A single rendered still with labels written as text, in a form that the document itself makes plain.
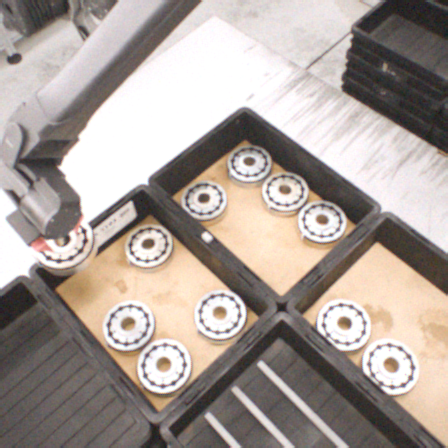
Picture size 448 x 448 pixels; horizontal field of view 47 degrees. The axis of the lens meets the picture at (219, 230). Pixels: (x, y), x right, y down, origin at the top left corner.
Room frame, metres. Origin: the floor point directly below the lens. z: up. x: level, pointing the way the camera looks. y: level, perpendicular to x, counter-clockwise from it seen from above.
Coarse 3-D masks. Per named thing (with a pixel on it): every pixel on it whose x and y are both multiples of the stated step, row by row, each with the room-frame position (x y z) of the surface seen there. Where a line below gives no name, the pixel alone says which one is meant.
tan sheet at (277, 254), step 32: (224, 160) 0.76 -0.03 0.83; (256, 192) 0.66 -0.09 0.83; (224, 224) 0.58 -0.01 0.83; (256, 224) 0.57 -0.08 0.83; (288, 224) 0.57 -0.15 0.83; (320, 224) 0.56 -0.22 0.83; (352, 224) 0.55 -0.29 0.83; (256, 256) 0.50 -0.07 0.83; (288, 256) 0.49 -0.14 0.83; (320, 256) 0.48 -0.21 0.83; (288, 288) 0.42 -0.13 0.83
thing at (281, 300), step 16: (240, 112) 0.81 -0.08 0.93; (256, 112) 0.81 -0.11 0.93; (272, 128) 0.76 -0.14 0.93; (192, 144) 0.74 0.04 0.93; (288, 144) 0.71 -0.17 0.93; (176, 160) 0.70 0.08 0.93; (320, 160) 0.65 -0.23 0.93; (336, 176) 0.61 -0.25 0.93; (160, 192) 0.62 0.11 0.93; (176, 208) 0.57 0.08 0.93; (192, 224) 0.53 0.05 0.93; (368, 224) 0.49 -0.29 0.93; (272, 288) 0.38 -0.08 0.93
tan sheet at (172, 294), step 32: (96, 256) 0.54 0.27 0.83; (192, 256) 0.51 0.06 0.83; (64, 288) 0.47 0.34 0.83; (96, 288) 0.46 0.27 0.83; (128, 288) 0.46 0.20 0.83; (160, 288) 0.45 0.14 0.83; (192, 288) 0.44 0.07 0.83; (224, 288) 0.43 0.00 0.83; (96, 320) 0.39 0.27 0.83; (160, 320) 0.38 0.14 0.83; (192, 320) 0.37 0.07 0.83; (192, 352) 0.30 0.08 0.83
